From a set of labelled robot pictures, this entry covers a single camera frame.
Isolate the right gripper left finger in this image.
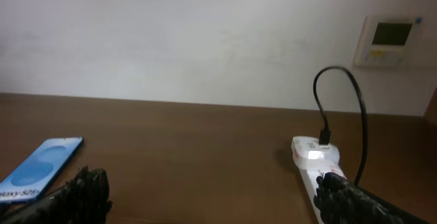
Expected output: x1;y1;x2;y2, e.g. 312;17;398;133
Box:
1;167;113;224

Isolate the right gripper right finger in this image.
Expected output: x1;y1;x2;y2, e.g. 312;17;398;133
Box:
313;172;427;224

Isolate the blue Samsung Galaxy smartphone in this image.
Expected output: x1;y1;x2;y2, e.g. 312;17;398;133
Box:
1;137;84;204

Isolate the black USB charging cable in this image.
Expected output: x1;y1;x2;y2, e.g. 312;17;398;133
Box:
312;66;369;187

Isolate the white USB charger plug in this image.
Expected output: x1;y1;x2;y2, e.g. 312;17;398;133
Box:
292;142;340;170

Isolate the white power strip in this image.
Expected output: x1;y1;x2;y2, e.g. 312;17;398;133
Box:
290;135;349;224

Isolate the wall thermostat control panel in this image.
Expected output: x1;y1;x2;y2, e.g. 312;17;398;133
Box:
353;15;423;68

